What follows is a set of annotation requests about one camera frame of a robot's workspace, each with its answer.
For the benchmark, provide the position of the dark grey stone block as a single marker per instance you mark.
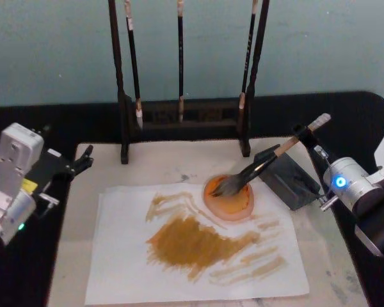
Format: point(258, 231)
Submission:
point(291, 182)

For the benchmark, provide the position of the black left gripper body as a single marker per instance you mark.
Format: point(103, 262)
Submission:
point(46, 171)

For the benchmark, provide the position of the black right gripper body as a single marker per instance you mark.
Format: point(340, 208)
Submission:
point(318, 168)

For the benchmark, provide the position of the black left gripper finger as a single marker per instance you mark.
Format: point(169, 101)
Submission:
point(80, 168)
point(87, 153)

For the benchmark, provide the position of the hanging brush with dark tip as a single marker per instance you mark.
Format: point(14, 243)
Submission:
point(247, 64)

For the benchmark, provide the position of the orange paint dish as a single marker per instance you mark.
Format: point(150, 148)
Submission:
point(230, 206)

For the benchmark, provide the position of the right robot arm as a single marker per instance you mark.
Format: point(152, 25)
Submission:
point(352, 188)

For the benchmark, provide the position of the hanging brush with brown tip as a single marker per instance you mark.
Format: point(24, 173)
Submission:
point(180, 57)

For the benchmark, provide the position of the white paper with ochre strokes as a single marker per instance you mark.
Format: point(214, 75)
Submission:
point(131, 256)

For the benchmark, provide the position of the dark wooden brush rack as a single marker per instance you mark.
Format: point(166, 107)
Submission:
point(124, 121)

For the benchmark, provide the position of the black table cloth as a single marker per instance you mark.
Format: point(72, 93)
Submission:
point(25, 281)

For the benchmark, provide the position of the pale felt mat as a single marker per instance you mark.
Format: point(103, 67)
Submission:
point(83, 224)

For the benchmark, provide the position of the hanging brush with white tip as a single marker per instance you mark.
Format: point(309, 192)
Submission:
point(133, 60)

